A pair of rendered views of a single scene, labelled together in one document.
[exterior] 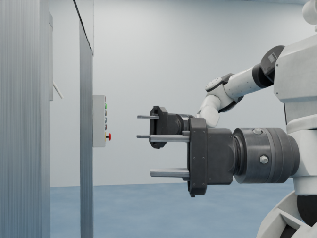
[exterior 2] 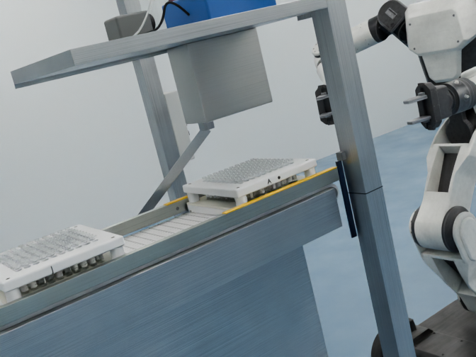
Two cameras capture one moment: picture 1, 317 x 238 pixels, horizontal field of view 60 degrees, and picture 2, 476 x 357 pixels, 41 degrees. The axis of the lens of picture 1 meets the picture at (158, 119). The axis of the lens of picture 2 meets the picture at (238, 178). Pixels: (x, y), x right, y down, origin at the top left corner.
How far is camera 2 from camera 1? 1.41 m
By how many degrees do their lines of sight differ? 26
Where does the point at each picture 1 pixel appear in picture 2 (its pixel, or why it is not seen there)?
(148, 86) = not seen: hidden behind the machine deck
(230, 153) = (449, 98)
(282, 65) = (416, 25)
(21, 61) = (353, 74)
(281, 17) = not seen: outside the picture
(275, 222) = (438, 154)
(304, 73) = (440, 31)
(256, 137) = (458, 85)
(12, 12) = (343, 47)
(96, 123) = (178, 130)
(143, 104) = (48, 97)
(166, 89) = not seen: hidden behind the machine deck
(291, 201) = (441, 136)
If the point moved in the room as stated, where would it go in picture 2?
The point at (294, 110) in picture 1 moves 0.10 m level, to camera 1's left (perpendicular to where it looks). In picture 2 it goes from (434, 61) to (410, 68)
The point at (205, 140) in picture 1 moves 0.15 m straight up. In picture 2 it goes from (437, 94) to (426, 36)
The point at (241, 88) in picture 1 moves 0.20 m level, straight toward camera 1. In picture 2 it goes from (357, 46) to (378, 44)
